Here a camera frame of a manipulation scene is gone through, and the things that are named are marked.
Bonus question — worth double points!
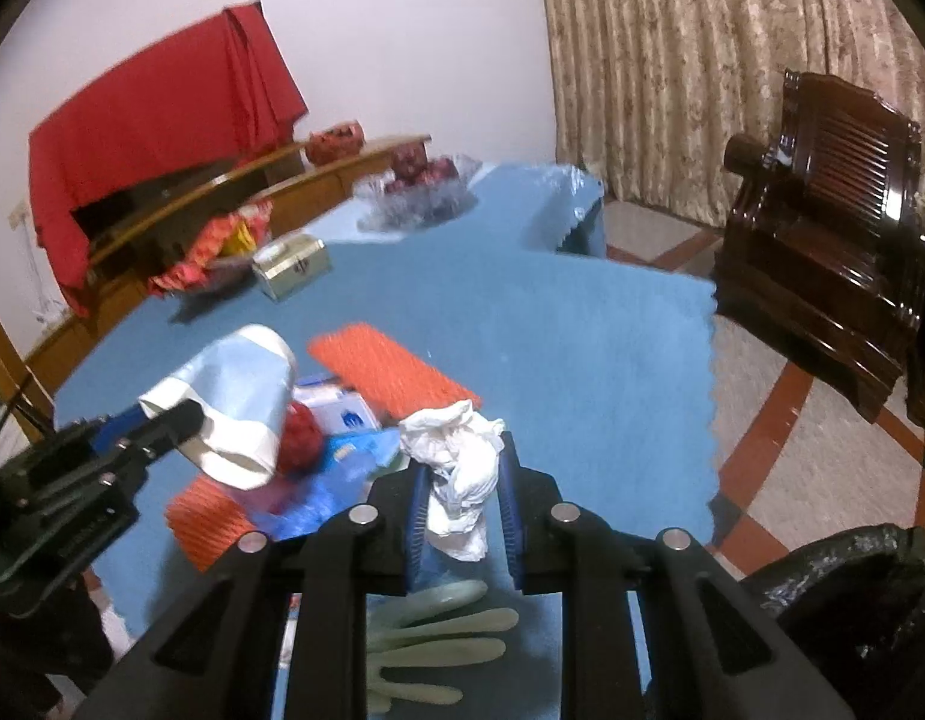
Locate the white tissue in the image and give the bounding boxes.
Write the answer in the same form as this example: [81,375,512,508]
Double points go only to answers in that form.
[399,400,506,562]

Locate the blue hand cream tube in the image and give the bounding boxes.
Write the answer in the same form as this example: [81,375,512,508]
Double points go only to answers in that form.
[322,427,400,484]

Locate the blue plastic bag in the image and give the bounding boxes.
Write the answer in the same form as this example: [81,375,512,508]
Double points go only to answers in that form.
[233,466,371,541]

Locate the orange foam net long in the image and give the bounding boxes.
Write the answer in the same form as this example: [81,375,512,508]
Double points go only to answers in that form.
[307,323,482,419]

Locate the blue white cotton pad box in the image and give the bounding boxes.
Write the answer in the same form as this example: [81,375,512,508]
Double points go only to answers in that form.
[293,376,381,436]

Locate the red knotted plastic bag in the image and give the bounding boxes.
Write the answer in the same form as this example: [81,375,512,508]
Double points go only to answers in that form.
[277,401,325,475]

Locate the pale green rubber glove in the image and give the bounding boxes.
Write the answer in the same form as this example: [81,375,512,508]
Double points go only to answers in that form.
[366,578,521,715]

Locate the black trash bag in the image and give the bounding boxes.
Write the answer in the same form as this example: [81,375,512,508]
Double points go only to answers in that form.
[742,523,925,720]

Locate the blue table cloth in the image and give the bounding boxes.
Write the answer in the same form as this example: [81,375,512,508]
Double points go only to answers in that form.
[53,159,722,720]

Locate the glass snack dish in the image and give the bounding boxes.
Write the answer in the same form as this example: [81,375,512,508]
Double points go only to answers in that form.
[163,255,252,296]

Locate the tissue box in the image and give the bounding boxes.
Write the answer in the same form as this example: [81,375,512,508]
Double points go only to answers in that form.
[252,231,330,301]

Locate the red snack packet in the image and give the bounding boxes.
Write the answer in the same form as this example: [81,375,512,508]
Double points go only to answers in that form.
[146,200,272,296]

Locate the glass fruit bowl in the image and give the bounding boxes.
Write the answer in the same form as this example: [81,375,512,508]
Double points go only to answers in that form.
[352,154,483,232]

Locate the dark red apples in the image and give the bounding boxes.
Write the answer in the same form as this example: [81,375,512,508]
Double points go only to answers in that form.
[384,143,459,193]

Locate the red cloth cover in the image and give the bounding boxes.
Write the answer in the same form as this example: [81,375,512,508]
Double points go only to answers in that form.
[29,2,307,317]

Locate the dark wooden armchair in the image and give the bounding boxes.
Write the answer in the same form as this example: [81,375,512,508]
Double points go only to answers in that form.
[713,70,925,421]

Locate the floral beige curtain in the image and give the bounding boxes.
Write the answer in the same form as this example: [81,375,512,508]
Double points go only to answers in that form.
[544,0,925,226]

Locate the wooden chair back rail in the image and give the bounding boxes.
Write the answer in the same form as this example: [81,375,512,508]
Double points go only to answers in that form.
[0,322,53,442]

